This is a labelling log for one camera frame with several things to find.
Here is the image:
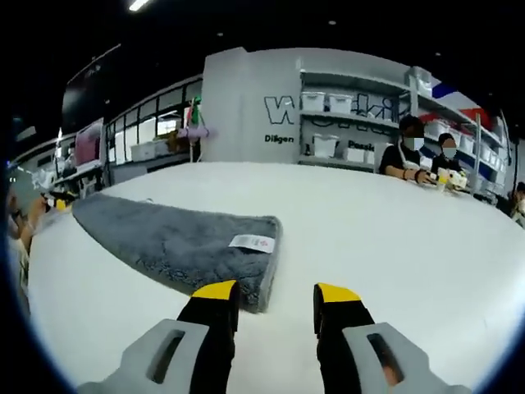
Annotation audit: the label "white table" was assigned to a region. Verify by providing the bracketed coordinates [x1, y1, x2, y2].
[24, 161, 525, 394]

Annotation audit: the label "red white blue banner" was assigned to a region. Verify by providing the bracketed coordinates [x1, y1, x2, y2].
[430, 84, 494, 121]

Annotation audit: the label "grey metal shelf unit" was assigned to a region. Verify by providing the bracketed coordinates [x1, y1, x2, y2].
[298, 67, 514, 196]

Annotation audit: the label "white lidded box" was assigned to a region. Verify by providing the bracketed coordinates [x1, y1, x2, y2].
[130, 141, 159, 162]

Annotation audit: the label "purple rolled mat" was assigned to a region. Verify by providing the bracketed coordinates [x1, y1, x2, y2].
[176, 127, 220, 141]

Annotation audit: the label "grey towel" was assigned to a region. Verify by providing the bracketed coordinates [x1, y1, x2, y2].
[71, 192, 284, 315]

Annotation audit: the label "white stand with coloured hangers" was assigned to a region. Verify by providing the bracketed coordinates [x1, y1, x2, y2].
[186, 96, 205, 163]

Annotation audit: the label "shelf white storage bins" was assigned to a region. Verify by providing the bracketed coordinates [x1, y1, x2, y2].
[302, 92, 509, 182]

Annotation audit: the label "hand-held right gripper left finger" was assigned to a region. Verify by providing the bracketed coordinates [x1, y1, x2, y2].
[77, 280, 241, 394]

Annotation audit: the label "black hanging display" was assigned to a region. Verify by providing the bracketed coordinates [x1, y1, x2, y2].
[61, 44, 123, 125]

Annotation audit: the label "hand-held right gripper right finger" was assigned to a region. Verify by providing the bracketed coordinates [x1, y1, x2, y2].
[313, 282, 473, 394]

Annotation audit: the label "computer monitor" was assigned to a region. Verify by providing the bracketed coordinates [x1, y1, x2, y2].
[75, 120, 104, 166]

